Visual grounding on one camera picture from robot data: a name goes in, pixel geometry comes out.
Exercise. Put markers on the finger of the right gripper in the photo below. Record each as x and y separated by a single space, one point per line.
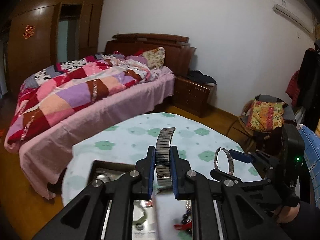
221 176
243 157

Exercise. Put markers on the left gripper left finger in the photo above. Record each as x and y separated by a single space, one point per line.
146 169

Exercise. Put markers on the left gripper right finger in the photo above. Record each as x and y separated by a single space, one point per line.
178 168

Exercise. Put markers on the silver bangle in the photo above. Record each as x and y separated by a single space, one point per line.
224 155

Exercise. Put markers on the silver wristwatch metal band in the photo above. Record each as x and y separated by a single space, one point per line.
162 162

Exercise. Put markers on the right hand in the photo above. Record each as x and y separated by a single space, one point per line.
287 214

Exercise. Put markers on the pink tin box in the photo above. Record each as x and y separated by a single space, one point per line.
144 222

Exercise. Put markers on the wicker chair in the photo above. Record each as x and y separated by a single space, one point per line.
257 140

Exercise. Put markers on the colourful patterned cushion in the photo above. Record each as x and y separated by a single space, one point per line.
265 116

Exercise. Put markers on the cloud pattern tablecloth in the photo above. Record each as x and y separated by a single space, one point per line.
141 146

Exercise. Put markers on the wooden nightstand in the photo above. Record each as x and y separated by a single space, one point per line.
191 96

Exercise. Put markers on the hanging dark jacket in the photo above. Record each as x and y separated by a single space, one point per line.
303 89

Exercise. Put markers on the dark clothes on nightstand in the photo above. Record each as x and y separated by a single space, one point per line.
197 76

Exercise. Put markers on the floral pillow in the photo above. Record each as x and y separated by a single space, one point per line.
155 57

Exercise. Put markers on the patchwork quilt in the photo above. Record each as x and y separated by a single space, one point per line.
44 100

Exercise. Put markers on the white air conditioner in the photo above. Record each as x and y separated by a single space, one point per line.
301 18

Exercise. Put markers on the brown wooden wardrobe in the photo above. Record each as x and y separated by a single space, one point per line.
26 57

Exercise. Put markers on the red double happiness decal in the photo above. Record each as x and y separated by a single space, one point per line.
29 31

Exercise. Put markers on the red knotted cord charm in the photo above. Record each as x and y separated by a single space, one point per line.
186 226

